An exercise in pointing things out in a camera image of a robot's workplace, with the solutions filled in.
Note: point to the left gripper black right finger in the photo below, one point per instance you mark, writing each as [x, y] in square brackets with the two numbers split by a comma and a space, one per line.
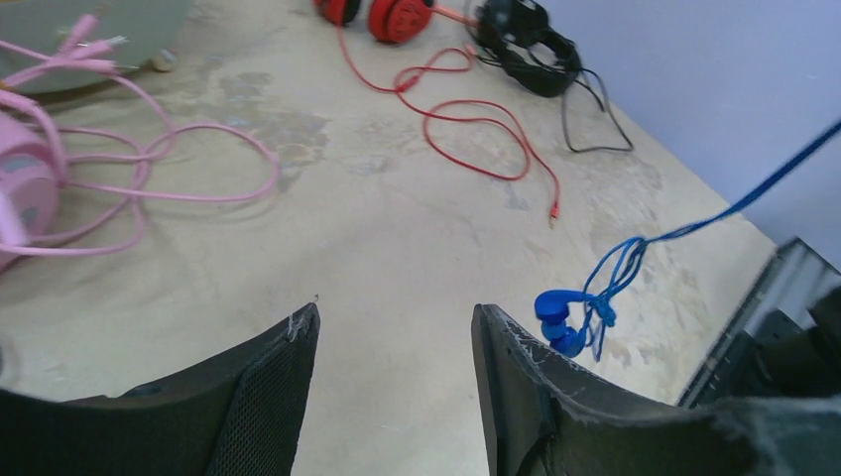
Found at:
[543, 414]

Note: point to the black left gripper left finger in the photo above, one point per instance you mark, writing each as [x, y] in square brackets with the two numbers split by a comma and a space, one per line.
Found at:
[239, 412]

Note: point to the red black headphones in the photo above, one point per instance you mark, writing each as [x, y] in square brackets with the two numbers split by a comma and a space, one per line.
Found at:
[389, 21]

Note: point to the black headphones right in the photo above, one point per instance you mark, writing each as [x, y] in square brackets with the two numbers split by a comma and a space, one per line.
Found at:
[517, 37]

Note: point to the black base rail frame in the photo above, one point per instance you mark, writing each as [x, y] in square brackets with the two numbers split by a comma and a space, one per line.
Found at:
[784, 338]

